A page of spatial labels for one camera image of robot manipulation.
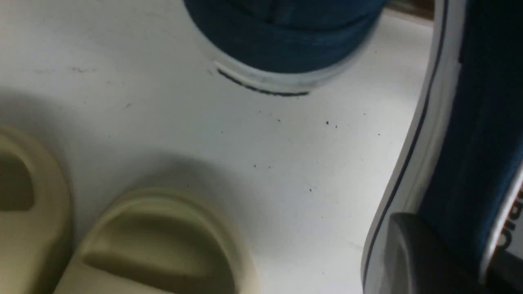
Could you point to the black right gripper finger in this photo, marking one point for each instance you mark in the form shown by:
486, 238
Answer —
417, 262

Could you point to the navy slip-on shoe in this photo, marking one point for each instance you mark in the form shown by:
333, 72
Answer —
283, 47
460, 168

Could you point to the olive foam slide right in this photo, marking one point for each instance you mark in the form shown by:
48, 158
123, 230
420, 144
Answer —
160, 241

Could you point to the olive foam slide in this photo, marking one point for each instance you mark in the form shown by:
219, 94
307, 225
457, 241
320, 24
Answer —
160, 241
36, 216

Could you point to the olive foam slide left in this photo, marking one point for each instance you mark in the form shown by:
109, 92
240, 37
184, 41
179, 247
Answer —
36, 216

